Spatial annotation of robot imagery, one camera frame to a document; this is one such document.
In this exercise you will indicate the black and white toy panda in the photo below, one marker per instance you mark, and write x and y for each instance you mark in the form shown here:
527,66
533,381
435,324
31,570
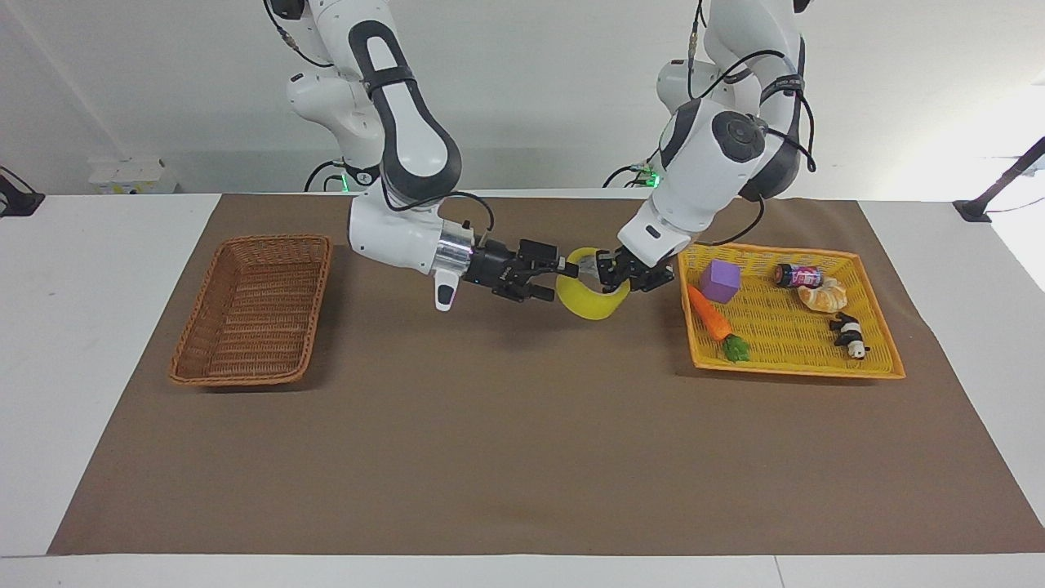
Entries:
851,333

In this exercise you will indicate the orange toy carrot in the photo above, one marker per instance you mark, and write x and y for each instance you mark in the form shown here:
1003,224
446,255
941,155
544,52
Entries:
710,318

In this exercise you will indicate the white wall box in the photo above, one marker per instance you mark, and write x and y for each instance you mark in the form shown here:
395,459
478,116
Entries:
131,175

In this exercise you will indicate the yellow wicker basket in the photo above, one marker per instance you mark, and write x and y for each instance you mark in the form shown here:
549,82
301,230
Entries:
788,339

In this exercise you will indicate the black stand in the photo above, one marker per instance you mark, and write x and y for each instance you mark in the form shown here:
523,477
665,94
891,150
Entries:
18,200
1000,184

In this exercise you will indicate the purple cube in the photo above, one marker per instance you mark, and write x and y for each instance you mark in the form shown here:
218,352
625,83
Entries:
720,281

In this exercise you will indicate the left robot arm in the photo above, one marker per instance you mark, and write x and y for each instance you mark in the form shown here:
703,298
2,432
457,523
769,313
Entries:
710,155

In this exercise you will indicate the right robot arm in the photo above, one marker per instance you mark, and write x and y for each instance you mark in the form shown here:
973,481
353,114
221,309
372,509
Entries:
408,122

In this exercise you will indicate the brown wicker basket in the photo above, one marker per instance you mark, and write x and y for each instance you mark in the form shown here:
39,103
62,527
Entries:
249,314

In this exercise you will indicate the yellow tape roll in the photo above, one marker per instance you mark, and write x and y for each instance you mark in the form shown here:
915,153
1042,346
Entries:
589,304

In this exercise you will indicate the toy croissant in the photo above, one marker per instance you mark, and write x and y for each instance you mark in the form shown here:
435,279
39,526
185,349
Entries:
823,296

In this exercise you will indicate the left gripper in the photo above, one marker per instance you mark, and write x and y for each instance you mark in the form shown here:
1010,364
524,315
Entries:
651,273

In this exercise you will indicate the small dark can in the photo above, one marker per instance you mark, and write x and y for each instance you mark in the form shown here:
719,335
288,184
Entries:
798,275

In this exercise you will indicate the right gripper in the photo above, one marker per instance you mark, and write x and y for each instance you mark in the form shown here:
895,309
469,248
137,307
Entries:
488,265

